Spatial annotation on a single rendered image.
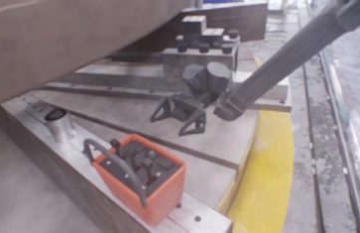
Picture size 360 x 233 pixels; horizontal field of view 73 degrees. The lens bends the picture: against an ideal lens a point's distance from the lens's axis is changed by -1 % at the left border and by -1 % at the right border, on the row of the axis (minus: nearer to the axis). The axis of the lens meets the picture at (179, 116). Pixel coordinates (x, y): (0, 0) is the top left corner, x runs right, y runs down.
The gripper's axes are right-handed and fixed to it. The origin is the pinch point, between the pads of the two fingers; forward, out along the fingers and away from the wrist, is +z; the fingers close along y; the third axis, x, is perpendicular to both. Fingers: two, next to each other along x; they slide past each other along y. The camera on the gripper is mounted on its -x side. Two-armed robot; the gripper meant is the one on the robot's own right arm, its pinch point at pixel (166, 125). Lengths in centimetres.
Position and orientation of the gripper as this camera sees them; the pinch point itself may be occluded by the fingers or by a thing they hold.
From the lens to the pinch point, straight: 60.7
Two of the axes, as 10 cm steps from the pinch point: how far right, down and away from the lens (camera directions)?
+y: 7.5, 3.2, -5.8
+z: -6.6, 4.8, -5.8
